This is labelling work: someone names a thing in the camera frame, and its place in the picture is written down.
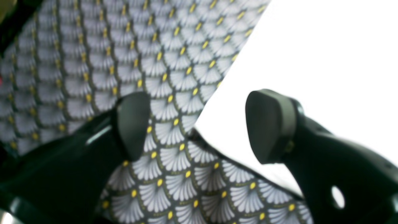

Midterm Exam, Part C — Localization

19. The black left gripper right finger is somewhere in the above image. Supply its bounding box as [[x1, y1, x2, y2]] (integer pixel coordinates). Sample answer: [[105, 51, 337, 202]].
[[245, 89, 398, 224]]

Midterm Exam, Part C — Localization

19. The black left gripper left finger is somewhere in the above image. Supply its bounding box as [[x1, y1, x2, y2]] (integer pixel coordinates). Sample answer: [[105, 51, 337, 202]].
[[0, 92, 150, 224]]

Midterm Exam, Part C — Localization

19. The white T-shirt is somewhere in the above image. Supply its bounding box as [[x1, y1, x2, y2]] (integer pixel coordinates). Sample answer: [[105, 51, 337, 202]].
[[195, 0, 398, 194]]

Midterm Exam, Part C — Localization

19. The fan patterned grey tablecloth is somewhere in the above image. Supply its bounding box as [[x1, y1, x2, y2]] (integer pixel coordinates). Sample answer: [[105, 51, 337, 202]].
[[1, 0, 313, 224]]

